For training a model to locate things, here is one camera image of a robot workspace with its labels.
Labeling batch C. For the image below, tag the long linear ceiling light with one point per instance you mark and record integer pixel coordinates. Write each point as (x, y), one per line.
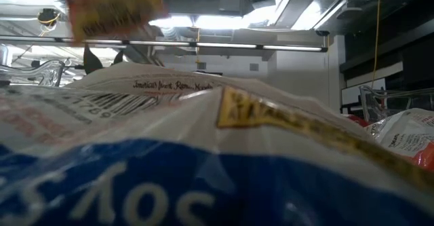
(223, 45)

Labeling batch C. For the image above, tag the clear plastic bin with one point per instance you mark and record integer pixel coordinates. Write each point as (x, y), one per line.
(373, 104)
(51, 71)

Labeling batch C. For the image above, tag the potted snake plant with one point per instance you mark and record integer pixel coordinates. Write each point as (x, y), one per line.
(91, 62)

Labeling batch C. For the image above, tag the grey wall vent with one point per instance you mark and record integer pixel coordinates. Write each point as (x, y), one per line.
(201, 65)
(254, 66)

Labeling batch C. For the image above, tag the blue ramen noodle pack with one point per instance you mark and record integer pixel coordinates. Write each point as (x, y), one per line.
(203, 171)

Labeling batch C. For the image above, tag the black ceiling camera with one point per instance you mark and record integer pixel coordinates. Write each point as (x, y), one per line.
(322, 33)

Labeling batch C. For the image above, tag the orange ramen noodle pack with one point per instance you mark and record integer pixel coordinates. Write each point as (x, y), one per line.
(407, 134)
(112, 9)

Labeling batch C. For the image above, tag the white wall board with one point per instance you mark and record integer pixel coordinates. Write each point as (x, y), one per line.
(359, 92)

